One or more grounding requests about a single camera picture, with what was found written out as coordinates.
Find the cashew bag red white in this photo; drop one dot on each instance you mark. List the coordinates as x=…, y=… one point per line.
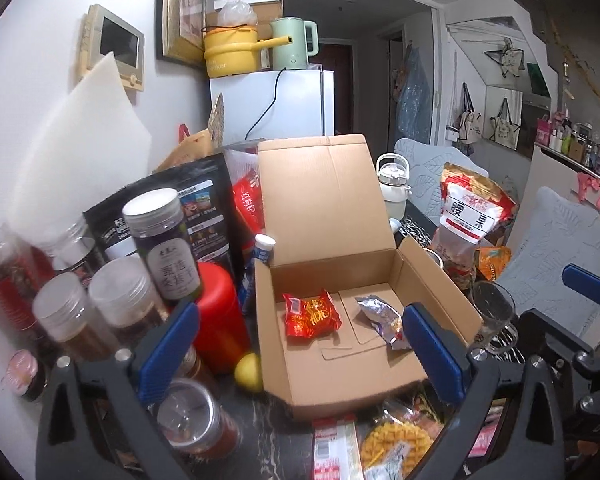
x=472, y=207

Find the red white flat packet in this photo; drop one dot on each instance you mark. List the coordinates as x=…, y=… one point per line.
x=336, y=454

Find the clear-lid jar brown contents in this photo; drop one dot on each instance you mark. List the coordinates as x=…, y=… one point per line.
x=66, y=312

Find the yellow lemon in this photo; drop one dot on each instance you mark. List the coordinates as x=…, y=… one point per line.
x=248, y=373

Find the green electric kettle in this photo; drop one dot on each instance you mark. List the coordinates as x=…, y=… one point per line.
x=303, y=44

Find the wall intercom panel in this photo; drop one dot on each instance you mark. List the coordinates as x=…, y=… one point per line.
x=103, y=33

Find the silver snack packet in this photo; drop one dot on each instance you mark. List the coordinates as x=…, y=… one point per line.
x=386, y=320

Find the pink lid small jar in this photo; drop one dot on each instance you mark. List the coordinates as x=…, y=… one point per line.
x=25, y=376

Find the yellow pot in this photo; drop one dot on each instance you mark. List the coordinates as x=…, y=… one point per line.
x=230, y=51

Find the packaged yellow waffle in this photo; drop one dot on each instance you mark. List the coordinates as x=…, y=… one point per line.
x=401, y=437

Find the clear glass mug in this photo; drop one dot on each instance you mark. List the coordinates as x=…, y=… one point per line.
x=496, y=308

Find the red snack packet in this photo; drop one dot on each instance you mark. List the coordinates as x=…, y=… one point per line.
x=311, y=318

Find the red cylindrical canister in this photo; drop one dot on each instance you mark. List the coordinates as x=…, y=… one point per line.
x=222, y=339

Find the clear jar orange contents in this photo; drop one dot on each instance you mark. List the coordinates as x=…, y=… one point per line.
x=194, y=422

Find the black stand-up pouch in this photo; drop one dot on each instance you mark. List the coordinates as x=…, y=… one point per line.
x=210, y=215

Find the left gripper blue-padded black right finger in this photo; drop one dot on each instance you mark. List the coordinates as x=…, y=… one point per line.
x=530, y=442

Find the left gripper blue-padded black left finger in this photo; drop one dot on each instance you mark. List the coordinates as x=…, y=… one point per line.
x=89, y=407

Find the white refrigerator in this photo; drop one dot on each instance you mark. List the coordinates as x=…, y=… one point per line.
x=276, y=105

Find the white foam sheet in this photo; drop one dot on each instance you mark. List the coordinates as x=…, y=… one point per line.
x=93, y=146

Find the jar with red contents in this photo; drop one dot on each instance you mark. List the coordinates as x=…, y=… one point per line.
x=18, y=286

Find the clear-lid jar dark contents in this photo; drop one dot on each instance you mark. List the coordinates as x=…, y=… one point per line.
x=127, y=299

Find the open cardboard box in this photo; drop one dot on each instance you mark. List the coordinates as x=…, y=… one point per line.
x=324, y=210

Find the dark tea jar white label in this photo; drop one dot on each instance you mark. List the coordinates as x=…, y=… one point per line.
x=156, y=222

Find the framed picture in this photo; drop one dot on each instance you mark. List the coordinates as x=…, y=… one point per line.
x=180, y=31

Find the white small kettle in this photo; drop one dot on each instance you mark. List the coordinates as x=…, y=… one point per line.
x=394, y=173

